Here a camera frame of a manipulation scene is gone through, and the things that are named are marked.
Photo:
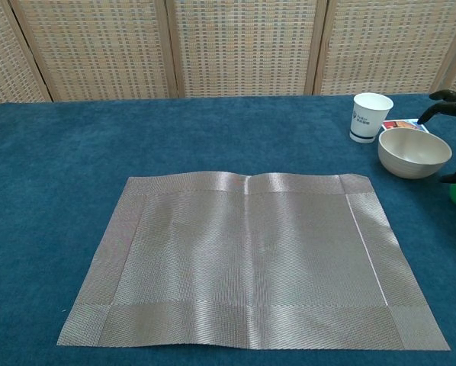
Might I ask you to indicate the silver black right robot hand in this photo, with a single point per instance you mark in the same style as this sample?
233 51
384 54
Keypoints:
447 106

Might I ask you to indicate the beige bowl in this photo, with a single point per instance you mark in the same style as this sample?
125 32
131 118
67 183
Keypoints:
415 152

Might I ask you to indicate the grey-brown woven placemat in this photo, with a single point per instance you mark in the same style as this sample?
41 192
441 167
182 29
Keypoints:
251 267

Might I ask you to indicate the woven bamboo folding screen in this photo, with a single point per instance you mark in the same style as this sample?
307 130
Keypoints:
243 45

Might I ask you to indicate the colourful picture postcard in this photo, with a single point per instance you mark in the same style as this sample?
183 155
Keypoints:
403 124

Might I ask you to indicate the white paper cup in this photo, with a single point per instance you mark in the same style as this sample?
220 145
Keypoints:
365 122

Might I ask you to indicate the blue felt table cover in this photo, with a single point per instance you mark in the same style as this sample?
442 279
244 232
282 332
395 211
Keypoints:
136 137

